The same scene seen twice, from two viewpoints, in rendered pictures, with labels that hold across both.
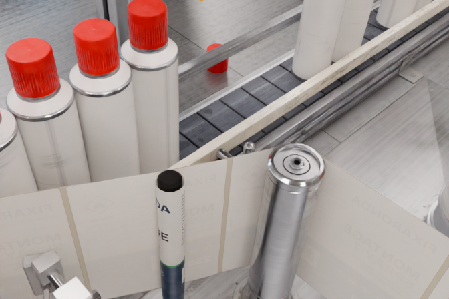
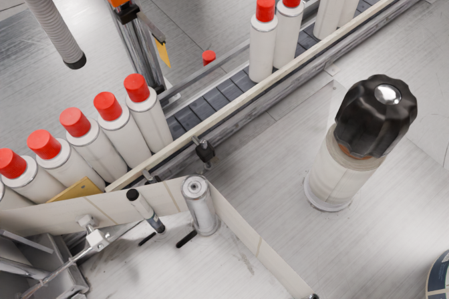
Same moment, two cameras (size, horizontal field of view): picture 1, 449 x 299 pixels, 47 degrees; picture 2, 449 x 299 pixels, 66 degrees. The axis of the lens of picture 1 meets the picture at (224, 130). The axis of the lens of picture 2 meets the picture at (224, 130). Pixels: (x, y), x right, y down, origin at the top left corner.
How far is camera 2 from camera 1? 24 cm
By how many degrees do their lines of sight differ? 18
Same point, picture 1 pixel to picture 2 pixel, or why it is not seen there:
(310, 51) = (255, 68)
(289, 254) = (202, 217)
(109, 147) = (124, 147)
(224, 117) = (203, 108)
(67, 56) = (122, 57)
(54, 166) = (95, 160)
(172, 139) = (162, 135)
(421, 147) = (315, 131)
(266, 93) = (230, 91)
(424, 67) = (343, 63)
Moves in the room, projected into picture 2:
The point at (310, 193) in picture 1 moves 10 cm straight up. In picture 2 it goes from (200, 201) to (190, 172)
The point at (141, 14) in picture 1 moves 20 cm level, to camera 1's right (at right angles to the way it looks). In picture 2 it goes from (129, 88) to (263, 101)
